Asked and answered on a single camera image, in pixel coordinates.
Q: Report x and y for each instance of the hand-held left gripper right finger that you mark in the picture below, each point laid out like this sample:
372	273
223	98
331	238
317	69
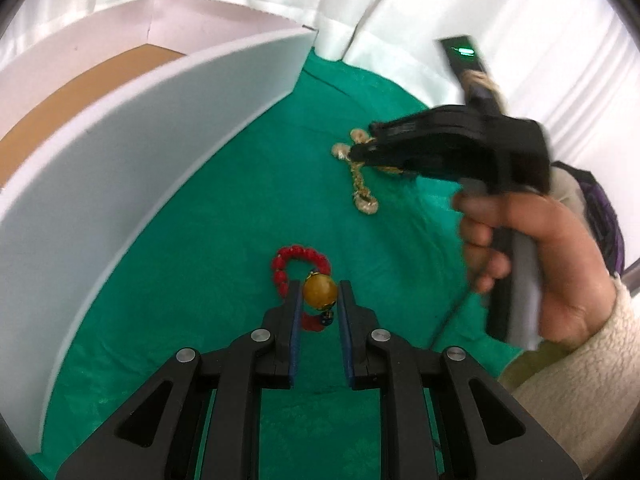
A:
346	335

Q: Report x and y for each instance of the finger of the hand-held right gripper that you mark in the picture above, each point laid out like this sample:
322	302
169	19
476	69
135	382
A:
420	162
425	122

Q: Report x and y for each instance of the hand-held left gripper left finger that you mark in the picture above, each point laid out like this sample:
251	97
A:
295	335

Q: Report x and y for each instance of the white rectangular box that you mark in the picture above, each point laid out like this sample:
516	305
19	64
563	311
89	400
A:
125	160

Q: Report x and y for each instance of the person's right forearm fleece sleeve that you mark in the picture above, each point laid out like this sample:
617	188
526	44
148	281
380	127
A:
585	400

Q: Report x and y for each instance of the person's right hand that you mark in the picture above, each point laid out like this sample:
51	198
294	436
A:
565	270

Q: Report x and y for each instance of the green velvet cloth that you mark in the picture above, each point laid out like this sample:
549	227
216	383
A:
400	250

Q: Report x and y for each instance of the purple black bag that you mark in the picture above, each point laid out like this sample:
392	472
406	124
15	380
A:
607	220

